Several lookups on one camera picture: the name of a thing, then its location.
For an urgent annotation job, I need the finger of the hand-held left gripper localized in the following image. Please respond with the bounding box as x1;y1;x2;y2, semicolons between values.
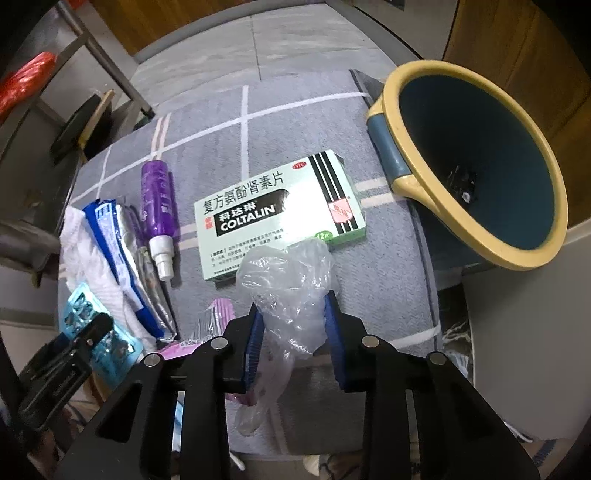
69;314;115;358

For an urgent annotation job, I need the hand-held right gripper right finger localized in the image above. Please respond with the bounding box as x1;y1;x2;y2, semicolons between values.
323;291;541;480

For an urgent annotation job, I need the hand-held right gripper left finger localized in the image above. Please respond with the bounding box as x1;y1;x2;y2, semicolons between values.
55;302;266;480

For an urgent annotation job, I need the clear plastic bag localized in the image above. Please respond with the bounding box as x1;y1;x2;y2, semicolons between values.
233;239;337;437

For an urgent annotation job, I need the green medicine box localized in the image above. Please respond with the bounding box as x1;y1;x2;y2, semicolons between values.
193;150;368;289

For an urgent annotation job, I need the yellow and blue bin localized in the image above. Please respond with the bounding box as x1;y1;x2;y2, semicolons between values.
367;60;568;271

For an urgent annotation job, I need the light blue blister pack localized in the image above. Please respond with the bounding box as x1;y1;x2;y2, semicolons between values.
60;282;144;384

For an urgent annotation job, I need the pink packet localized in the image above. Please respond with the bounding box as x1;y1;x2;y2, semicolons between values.
157;298;238;361

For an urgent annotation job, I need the white paper tissue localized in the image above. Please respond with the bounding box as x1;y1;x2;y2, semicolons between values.
60;207;158;352

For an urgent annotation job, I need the silver foil packet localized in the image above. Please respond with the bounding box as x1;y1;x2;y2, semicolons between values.
115;205;178;337

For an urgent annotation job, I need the blue and white packet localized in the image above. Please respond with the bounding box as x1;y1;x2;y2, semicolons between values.
83;199;164;340

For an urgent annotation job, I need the purple spray bottle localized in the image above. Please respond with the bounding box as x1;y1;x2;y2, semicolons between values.
140;159;180;281

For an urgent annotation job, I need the small dark scrap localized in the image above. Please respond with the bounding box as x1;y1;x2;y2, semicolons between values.
445;164;478;204

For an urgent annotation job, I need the white cabinet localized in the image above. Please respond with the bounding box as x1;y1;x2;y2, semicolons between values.
462;222;591;439

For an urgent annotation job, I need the black flat board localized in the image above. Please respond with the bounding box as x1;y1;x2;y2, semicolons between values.
50;90;116;160

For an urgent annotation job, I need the grey metal rack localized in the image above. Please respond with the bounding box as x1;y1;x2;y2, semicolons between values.
0;0;155;287

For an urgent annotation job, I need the red plastic bag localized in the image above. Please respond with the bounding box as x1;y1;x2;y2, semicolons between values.
0;52;56;123

